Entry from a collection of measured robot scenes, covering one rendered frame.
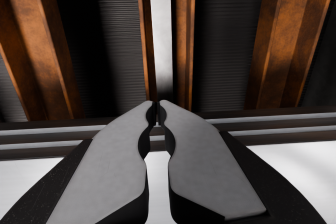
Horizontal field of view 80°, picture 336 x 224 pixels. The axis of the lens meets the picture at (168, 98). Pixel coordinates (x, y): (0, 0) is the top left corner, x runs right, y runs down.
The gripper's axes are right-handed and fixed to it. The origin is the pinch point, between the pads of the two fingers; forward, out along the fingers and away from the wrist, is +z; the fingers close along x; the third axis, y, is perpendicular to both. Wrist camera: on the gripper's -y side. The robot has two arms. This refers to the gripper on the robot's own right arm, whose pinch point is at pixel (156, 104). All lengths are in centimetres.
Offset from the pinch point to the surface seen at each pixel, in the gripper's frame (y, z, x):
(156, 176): 12.8, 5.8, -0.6
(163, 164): 10.9, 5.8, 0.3
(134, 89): 15.9, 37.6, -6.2
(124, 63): 8.8, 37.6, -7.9
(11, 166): 9.8, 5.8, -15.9
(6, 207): 16.3, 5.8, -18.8
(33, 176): 11.5, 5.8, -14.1
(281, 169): 13.0, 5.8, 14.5
